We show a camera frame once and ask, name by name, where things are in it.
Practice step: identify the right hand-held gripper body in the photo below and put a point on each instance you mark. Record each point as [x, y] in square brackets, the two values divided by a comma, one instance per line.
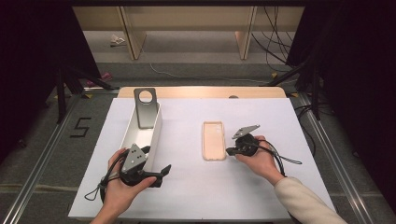
[247, 146]

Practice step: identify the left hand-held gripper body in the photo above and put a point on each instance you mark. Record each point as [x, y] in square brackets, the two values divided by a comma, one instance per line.
[134, 160]

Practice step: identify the white storage box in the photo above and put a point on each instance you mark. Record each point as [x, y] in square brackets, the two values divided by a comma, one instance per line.
[140, 137]

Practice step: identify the beige phone case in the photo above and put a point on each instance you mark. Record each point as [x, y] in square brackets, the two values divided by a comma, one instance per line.
[214, 140]

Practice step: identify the grey metal phone stand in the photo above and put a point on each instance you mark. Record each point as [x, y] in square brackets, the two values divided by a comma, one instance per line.
[146, 115]

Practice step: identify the person's right hand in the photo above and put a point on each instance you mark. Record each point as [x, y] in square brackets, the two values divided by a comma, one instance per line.
[264, 161]

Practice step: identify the person's left hand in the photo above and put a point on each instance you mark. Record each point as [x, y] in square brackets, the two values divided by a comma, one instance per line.
[120, 196]

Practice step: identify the white table mat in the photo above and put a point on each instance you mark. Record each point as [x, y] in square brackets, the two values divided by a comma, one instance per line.
[186, 186]

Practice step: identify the small pink object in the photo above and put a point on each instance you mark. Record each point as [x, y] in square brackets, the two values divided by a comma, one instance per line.
[106, 76]

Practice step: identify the black metal stand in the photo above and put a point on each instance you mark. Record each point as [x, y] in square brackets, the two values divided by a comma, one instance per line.
[61, 93]
[316, 93]

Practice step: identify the crumpled white paper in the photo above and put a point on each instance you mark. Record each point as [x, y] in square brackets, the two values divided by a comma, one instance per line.
[117, 40]

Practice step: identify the dark curtain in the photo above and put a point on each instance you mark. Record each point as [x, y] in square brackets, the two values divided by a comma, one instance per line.
[31, 62]
[358, 77]

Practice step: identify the light wooden shelf unit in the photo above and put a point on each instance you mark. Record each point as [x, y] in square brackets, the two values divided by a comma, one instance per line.
[186, 18]

